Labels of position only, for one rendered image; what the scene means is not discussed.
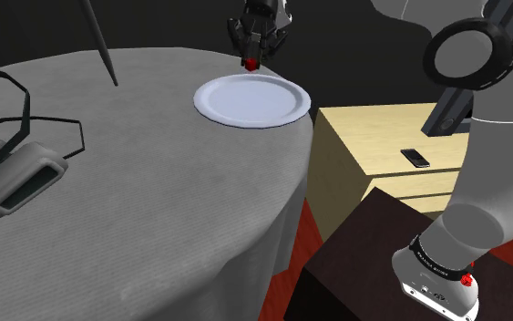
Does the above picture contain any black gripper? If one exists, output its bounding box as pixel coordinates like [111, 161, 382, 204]
[226, 0, 289, 63]

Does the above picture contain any white round plate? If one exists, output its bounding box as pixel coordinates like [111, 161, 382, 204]
[192, 73, 313, 130]

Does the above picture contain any light wooden chest of drawers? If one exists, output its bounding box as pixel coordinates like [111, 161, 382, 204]
[305, 102, 513, 243]

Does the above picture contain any thin dark pole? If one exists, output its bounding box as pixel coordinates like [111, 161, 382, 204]
[80, 0, 119, 88]

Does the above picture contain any table with grey cloth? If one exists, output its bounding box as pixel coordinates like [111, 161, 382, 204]
[0, 46, 315, 321]

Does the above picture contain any black phone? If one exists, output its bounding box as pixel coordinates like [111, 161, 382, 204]
[400, 148, 431, 169]

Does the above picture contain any dark robot stand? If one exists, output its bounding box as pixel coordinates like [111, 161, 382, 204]
[282, 186, 513, 321]

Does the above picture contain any grey device with black wire frame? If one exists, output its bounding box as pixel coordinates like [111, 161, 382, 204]
[0, 64, 87, 222]

